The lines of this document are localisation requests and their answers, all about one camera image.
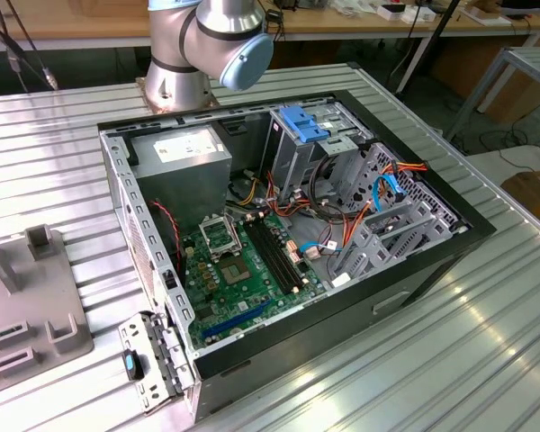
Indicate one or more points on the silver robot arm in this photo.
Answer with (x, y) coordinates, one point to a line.
(180, 85)

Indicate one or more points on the metal disk bay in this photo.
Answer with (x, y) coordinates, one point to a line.
(369, 256)

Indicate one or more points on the black RAM slot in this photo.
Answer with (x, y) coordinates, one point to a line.
(281, 253)
(270, 256)

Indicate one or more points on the pink board connector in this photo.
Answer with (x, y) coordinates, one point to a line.
(312, 254)

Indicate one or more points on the metal optical drive cage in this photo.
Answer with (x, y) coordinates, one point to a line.
(292, 162)

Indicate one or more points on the CPU socket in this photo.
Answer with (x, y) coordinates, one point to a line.
(236, 272)

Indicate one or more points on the green motherboard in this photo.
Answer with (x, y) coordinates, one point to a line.
(252, 288)

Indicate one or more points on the grey power supply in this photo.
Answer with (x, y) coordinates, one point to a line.
(184, 180)

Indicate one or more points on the white connector plug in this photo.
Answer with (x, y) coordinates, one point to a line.
(340, 281)

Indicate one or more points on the blue drive bay latch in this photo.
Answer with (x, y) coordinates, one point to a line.
(303, 126)

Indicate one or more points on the blue expansion slot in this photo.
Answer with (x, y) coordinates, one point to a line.
(234, 321)

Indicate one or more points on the black PC case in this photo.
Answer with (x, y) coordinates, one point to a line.
(342, 324)

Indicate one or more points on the wooden desk white legs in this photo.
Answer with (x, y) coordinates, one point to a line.
(364, 27)

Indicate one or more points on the white low board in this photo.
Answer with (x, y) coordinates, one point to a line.
(486, 164)

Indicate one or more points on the white black small box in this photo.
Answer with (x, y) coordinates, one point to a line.
(389, 13)

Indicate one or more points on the white flat box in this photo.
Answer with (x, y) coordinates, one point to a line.
(420, 15)

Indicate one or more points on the grey parts rack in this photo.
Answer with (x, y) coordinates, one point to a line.
(27, 288)

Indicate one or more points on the black slanted pole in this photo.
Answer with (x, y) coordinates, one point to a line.
(445, 18)

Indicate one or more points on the brown cardboard box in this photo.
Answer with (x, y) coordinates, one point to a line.
(535, 193)

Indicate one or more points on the metal slot retention bracket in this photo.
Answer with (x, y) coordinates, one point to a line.
(130, 330)

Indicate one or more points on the black blue bracket latch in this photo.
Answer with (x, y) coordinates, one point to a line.
(132, 364)

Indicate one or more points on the white frame slat table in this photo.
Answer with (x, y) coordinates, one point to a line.
(537, 63)

